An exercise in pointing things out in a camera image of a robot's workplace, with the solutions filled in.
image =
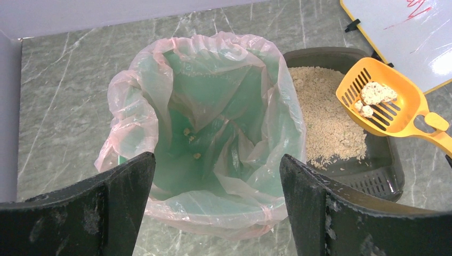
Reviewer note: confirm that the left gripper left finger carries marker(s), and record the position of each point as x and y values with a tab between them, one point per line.
100	215

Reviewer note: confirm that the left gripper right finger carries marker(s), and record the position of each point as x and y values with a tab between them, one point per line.
330	218

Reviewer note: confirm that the dark grey litter tray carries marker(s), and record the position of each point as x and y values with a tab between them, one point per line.
380	172

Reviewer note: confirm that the yellow litter scoop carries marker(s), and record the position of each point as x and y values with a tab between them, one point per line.
408	116

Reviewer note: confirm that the green trash bin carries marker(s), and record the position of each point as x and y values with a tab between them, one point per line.
229	98

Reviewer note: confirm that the clear plastic bin liner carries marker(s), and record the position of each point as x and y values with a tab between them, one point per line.
238	225

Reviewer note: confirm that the beige cat litter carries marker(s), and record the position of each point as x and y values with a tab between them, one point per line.
331	134

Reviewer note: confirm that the litter clumps in bin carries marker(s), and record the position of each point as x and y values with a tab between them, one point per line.
192	148

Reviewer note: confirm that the litter clumps in scoop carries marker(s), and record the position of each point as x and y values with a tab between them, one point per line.
372	94

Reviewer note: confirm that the small whiteboard wooden frame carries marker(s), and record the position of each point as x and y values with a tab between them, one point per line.
414	36

